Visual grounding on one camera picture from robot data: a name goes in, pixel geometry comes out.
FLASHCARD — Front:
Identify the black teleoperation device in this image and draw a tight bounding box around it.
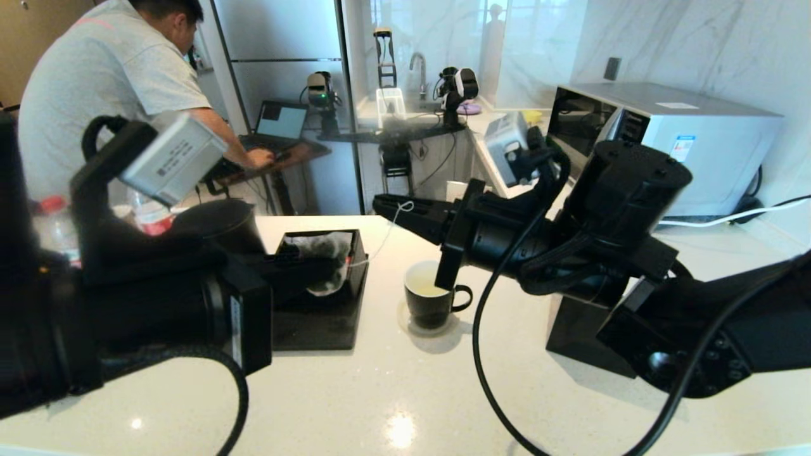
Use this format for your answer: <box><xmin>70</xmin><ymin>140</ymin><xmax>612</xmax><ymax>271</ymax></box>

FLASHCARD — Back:
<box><xmin>203</xmin><ymin>158</ymin><xmax>245</xmax><ymax>192</ymax></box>

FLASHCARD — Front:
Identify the silver microwave oven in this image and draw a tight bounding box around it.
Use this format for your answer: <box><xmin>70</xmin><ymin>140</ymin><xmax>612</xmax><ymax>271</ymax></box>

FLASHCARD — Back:
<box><xmin>548</xmin><ymin>81</ymin><xmax>781</xmax><ymax>218</ymax></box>

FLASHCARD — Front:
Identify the camera device green light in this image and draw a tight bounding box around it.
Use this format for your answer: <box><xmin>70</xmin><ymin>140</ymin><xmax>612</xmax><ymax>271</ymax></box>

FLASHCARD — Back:
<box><xmin>301</xmin><ymin>72</ymin><xmax>340</xmax><ymax>108</ymax></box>

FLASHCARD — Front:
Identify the beige round coaster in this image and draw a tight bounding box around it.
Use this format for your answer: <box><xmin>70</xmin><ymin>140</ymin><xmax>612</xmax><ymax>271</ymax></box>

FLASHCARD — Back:
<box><xmin>397</xmin><ymin>299</ymin><xmax>462</xmax><ymax>338</ymax></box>

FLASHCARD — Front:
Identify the brown wooden door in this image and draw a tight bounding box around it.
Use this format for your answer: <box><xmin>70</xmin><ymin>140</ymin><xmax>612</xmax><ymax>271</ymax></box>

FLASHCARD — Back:
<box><xmin>0</xmin><ymin>0</ymin><xmax>96</xmax><ymax>108</ymax></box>

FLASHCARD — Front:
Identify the person's right forearm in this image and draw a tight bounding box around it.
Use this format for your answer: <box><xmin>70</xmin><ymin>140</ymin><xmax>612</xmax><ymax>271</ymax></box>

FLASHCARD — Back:
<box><xmin>190</xmin><ymin>108</ymin><xmax>254</xmax><ymax>167</ymax></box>

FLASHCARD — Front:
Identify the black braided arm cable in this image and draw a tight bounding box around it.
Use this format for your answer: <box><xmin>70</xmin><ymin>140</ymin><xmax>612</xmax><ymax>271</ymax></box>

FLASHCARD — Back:
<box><xmin>520</xmin><ymin>231</ymin><xmax>634</xmax><ymax>296</ymax></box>

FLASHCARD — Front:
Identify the black electric kettle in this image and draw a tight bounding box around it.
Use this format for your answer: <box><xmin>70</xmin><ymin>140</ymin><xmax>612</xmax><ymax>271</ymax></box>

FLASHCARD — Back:
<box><xmin>171</xmin><ymin>199</ymin><xmax>267</xmax><ymax>257</ymax></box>

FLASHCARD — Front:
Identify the blurred red-capped water bottle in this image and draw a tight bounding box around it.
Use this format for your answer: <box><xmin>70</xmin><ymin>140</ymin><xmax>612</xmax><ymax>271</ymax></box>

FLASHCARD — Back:
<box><xmin>35</xmin><ymin>196</ymin><xmax>83</xmax><ymax>267</ymax></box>

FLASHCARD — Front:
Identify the black pedestal table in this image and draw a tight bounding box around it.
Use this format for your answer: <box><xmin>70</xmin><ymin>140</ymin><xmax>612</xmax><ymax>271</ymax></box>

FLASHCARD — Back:
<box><xmin>320</xmin><ymin>120</ymin><xmax>466</xmax><ymax>216</ymax></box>

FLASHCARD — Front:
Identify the black power cable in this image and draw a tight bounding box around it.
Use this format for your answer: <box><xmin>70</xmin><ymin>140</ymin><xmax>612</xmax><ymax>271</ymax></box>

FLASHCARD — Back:
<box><xmin>729</xmin><ymin>166</ymin><xmax>811</xmax><ymax>221</ymax></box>

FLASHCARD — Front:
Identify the black compartment organizer box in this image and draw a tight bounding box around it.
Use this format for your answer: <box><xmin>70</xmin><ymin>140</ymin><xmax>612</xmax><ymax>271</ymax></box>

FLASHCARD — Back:
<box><xmin>274</xmin><ymin>229</ymin><xmax>369</xmax><ymax>314</ymax></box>

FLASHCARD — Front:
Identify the person in grey t-shirt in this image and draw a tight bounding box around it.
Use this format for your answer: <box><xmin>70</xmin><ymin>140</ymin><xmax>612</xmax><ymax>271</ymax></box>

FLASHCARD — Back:
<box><xmin>18</xmin><ymin>0</ymin><xmax>276</xmax><ymax>203</ymax></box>

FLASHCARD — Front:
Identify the brown wooden desk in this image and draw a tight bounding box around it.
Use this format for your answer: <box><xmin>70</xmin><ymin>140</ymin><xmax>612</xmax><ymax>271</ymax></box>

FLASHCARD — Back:
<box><xmin>203</xmin><ymin>141</ymin><xmax>331</xmax><ymax>216</ymax></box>

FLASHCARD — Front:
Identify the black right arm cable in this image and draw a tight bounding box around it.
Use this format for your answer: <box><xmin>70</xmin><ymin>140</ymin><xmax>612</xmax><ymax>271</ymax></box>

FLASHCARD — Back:
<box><xmin>472</xmin><ymin>152</ymin><xmax>811</xmax><ymax>456</ymax></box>

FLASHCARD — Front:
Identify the open laptop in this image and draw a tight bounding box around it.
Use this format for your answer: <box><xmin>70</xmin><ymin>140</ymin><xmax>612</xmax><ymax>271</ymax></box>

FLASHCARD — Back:
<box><xmin>244</xmin><ymin>101</ymin><xmax>309</xmax><ymax>153</ymax></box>

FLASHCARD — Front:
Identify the black serving tray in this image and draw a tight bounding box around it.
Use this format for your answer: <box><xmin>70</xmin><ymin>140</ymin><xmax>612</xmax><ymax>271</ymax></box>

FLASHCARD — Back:
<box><xmin>272</xmin><ymin>253</ymin><xmax>369</xmax><ymax>351</ymax></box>

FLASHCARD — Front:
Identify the black tissue box white lid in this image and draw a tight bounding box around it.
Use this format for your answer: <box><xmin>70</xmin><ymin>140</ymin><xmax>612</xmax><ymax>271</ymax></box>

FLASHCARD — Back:
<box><xmin>546</xmin><ymin>294</ymin><xmax>637</xmax><ymax>379</ymax></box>

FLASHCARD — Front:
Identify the silver refrigerator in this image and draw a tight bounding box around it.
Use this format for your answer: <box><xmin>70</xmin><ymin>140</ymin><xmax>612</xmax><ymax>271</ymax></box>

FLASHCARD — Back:
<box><xmin>209</xmin><ymin>0</ymin><xmax>365</xmax><ymax>216</ymax></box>

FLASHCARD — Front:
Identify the white power cable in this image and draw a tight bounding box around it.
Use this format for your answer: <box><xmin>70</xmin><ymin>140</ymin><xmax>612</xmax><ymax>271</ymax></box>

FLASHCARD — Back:
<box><xmin>659</xmin><ymin>196</ymin><xmax>811</xmax><ymax>227</ymax></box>

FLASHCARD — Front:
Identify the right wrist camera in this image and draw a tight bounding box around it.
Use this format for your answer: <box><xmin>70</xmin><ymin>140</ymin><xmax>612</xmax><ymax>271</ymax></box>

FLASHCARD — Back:
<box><xmin>485</xmin><ymin>113</ymin><xmax>547</xmax><ymax>187</ymax></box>

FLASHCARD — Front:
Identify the black mug white inside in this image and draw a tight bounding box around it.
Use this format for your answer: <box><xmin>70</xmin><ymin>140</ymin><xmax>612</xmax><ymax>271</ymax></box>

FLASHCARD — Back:
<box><xmin>404</xmin><ymin>260</ymin><xmax>473</xmax><ymax>330</ymax></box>

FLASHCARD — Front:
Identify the chrome sink faucet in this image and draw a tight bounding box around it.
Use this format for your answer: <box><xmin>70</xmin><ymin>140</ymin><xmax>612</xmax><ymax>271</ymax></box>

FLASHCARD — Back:
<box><xmin>409</xmin><ymin>52</ymin><xmax>428</xmax><ymax>102</ymax></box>

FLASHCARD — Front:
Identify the grey tea bag with string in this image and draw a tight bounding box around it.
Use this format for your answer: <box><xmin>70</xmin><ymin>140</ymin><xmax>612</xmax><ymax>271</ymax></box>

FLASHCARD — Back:
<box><xmin>285</xmin><ymin>201</ymin><xmax>416</xmax><ymax>297</ymax></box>

